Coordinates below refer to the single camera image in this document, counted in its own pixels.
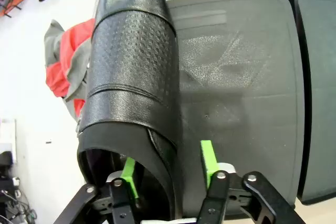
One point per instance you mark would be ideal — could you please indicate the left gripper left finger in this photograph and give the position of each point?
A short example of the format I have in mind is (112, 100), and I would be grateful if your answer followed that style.
(86, 208)

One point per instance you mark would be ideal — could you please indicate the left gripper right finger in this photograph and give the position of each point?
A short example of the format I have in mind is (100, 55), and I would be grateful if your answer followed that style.
(236, 203)

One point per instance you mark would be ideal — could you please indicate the black buckle shoe dented toe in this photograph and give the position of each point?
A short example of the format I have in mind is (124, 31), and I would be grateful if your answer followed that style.
(134, 64)

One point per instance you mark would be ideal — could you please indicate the red and grey jacket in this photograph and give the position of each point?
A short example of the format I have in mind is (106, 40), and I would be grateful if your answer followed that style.
(65, 77)

